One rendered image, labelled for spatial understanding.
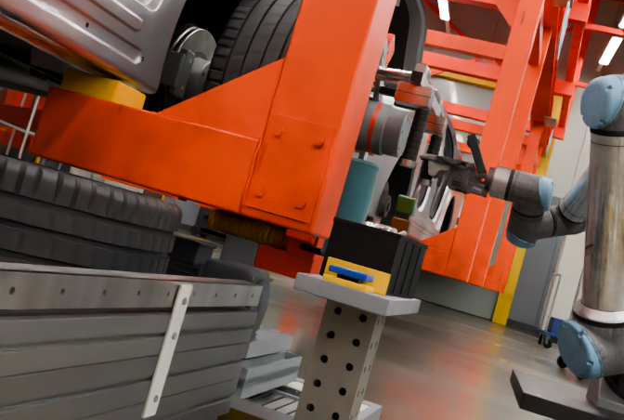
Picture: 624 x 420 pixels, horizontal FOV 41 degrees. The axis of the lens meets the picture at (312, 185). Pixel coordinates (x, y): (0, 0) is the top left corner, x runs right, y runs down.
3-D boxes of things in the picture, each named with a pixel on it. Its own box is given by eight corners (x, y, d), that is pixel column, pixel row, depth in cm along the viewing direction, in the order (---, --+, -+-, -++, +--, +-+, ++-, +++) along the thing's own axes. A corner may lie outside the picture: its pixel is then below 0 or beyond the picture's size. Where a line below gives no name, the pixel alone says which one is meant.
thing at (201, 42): (205, 120, 265) (214, 19, 253) (227, 126, 262) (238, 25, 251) (153, 148, 236) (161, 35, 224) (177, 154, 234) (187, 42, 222)
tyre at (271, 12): (309, 5, 268) (230, -47, 204) (380, 19, 261) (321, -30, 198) (263, 204, 273) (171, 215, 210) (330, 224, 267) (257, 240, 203)
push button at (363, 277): (334, 277, 153) (338, 265, 153) (370, 288, 151) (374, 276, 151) (326, 276, 146) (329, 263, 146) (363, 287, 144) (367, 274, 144)
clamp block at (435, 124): (413, 130, 245) (419, 112, 246) (444, 137, 243) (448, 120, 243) (411, 126, 241) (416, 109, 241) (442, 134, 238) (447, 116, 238)
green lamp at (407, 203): (396, 213, 187) (401, 195, 187) (413, 217, 186) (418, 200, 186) (394, 211, 183) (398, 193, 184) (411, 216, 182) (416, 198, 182)
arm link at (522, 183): (546, 220, 230) (554, 190, 224) (500, 208, 233) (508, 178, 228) (551, 203, 237) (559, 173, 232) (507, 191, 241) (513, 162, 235)
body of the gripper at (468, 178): (444, 185, 235) (486, 195, 231) (451, 155, 235) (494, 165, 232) (446, 188, 242) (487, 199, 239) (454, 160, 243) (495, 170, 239)
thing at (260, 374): (188, 347, 260) (196, 317, 260) (294, 384, 250) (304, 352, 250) (110, 358, 212) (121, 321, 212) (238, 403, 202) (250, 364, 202)
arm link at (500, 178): (512, 166, 230) (513, 171, 239) (494, 162, 231) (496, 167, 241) (503, 197, 229) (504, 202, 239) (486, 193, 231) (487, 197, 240)
